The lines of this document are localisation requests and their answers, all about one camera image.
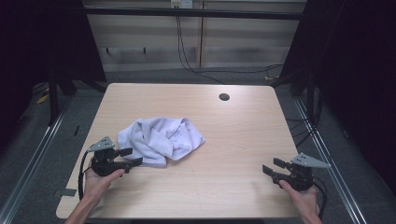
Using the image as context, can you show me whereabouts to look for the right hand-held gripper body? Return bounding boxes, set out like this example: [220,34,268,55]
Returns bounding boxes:
[272,152,332,192]

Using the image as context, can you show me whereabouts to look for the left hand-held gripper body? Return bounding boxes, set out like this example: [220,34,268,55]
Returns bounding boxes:
[87,135,132,178]

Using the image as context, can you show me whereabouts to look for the white printed towel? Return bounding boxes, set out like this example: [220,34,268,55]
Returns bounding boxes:
[116,116,206,169]

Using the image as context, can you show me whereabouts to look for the person's right hand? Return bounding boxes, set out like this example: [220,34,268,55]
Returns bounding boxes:
[278,179,320,215]

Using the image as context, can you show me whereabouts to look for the person's left hand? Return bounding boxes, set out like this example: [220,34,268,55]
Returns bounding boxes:
[83,158,126,203]

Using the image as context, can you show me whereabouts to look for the grey tape strip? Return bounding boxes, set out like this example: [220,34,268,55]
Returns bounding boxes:
[52,187,78,198]

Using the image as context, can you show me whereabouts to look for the black metal stand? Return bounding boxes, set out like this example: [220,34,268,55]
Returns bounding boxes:
[46,69,78,127]

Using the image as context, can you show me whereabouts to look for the yellow object on floor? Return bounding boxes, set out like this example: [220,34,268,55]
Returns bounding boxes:
[35,92,50,105]

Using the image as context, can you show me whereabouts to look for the black curtain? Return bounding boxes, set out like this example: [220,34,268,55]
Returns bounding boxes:
[0,0,107,150]
[279,0,396,195]

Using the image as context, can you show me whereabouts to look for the black horizontal crossbar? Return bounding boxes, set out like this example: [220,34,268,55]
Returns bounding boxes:
[83,7,307,21]

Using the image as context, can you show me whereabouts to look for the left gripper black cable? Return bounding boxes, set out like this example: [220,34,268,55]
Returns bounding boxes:
[78,150,94,201]

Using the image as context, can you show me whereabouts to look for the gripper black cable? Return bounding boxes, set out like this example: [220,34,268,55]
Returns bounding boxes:
[78,150,94,201]
[311,176,329,220]

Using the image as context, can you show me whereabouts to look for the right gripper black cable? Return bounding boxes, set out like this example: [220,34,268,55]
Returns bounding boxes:
[311,176,329,220]

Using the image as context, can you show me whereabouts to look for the black floor cables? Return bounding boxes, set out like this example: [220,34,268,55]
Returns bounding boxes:
[285,92,323,149]

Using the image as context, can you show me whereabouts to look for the black cable from outlet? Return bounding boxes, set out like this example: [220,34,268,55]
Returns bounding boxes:
[175,14,285,85]

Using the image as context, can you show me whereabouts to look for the white wall power outlet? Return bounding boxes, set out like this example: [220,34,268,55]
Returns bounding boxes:
[170,0,194,9]

